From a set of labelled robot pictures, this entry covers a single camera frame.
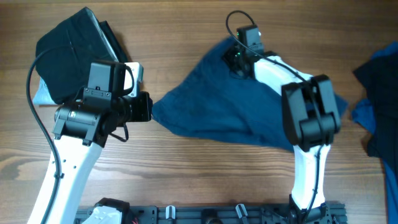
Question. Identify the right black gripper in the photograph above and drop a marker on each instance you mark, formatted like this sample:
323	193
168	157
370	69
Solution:
226	58

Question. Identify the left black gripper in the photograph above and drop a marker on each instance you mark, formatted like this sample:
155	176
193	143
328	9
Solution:
144	103

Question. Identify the dark blue shorts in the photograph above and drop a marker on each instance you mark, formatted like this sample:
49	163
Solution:
211	104

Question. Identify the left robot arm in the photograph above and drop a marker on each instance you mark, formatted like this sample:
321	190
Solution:
111	99

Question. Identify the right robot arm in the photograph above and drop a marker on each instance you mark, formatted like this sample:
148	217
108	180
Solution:
310	117

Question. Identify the folded black garment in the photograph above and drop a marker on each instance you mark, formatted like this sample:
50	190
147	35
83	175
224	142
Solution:
68	53

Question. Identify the folded light grey garment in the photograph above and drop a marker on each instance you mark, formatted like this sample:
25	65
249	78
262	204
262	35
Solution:
42	93

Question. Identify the black garment in pile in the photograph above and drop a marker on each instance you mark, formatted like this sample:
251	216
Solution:
379	78

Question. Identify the blue garment pile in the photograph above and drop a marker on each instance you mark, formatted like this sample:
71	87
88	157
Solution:
364	115

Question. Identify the left white rail clip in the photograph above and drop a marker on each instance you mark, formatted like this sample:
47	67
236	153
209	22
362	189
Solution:
170	212

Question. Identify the white rail clip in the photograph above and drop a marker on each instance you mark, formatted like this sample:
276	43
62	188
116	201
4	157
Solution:
241	211
170	212

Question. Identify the right white rail clip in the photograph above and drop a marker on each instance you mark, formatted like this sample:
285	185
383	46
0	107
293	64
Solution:
241	211

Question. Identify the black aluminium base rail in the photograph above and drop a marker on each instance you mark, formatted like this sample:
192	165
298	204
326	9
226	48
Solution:
331	213

